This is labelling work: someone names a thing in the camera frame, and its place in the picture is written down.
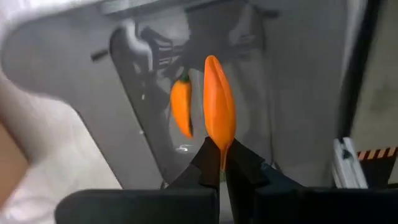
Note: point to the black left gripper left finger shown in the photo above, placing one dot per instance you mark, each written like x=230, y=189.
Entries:
x=202, y=174

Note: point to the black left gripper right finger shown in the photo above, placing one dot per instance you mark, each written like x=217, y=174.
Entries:
x=248, y=174

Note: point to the orange long chili pepper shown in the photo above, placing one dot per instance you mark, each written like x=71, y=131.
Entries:
x=219, y=105
x=181, y=105

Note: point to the grey plastic basket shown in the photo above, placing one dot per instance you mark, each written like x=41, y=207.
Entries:
x=280, y=93

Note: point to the silver aluminium extrusion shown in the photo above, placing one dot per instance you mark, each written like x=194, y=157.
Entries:
x=348, y=165

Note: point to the hazard striped black platform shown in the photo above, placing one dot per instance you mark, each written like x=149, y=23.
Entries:
x=379, y=168

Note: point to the black aluminium table frame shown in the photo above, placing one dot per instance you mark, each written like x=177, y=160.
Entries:
x=362, y=62

